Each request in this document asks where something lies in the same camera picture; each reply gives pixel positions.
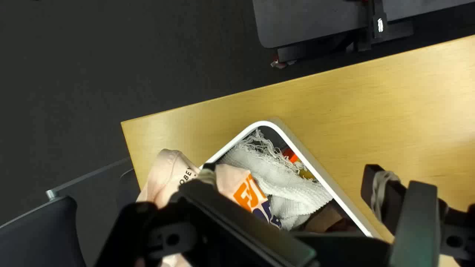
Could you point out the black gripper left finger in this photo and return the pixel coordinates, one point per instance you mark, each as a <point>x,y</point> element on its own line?
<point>198,227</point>

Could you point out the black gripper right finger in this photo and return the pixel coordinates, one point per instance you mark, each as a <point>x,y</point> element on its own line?
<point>416,223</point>

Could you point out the peach shirt with orange print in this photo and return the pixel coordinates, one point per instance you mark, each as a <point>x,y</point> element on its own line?
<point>168,172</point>

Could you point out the white plastic basket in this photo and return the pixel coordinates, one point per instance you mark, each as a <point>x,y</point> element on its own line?
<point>324,174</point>

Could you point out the brown cloth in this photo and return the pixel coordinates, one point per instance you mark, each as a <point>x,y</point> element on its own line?
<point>328,221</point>

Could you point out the grey white towel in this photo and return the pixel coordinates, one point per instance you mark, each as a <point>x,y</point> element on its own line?
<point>276,183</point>

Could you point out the red orange cloth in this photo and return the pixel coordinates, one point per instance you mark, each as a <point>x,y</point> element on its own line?
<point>291,158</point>

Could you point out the dark grey office chair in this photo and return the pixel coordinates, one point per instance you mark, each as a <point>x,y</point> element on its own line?
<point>306,20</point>

